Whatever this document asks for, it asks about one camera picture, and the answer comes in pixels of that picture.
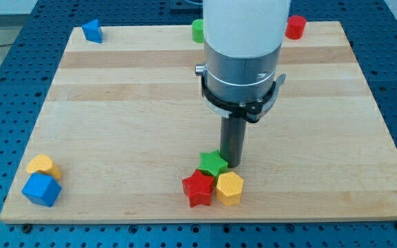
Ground black clamp ring with lever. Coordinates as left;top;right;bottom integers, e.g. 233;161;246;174
200;73;287;124

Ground red cylinder block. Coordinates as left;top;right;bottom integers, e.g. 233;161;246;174
285;15;307;40

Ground red star block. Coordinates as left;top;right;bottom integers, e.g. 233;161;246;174
182;169;214;207

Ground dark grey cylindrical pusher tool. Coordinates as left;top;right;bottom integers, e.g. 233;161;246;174
220;117;246;167

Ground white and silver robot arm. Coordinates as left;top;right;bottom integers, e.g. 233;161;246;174
203;0;291;104

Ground blue cube block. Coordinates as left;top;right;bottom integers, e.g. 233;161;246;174
21;173;62;207

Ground blue triangle block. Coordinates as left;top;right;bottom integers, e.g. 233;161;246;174
81;19;103;43

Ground yellow hexagon block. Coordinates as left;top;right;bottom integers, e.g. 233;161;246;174
216;172;244;206

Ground green star block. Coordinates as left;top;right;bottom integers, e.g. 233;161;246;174
198;149;228;180

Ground light wooden board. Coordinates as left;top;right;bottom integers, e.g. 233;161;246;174
0;21;397;224

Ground yellow heart block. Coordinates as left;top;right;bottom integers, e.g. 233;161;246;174
26;154;62;180

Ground green cylinder block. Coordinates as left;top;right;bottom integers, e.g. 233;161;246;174
191;19;204;43

